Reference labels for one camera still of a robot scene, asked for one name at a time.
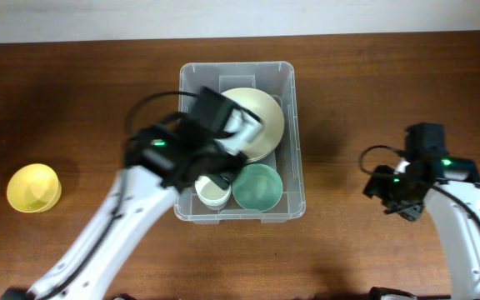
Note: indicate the clear plastic storage bin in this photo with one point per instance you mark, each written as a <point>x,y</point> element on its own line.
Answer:
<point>278,80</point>

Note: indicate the beige bowl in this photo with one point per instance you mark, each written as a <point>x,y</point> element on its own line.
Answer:
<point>267,108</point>
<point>256,156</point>

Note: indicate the yellow bowl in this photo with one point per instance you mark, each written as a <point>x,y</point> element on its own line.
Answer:
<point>34,188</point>

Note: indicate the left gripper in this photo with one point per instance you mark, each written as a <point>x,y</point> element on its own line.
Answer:
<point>235,164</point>

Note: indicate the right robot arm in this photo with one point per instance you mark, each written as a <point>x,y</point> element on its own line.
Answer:
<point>428,179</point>

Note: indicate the mint green cup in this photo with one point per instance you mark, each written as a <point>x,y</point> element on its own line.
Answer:
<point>214,201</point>

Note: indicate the beige cup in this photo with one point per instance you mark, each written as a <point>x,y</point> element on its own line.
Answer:
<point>206,188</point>

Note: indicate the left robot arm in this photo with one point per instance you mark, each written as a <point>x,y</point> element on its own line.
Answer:
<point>159,162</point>

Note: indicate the grey cup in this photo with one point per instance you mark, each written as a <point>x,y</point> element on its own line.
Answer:
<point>215,206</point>

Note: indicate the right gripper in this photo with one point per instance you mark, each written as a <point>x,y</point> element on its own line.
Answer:
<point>376,185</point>

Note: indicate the mint green bowl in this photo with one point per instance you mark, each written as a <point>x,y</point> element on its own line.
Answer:
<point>258,187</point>

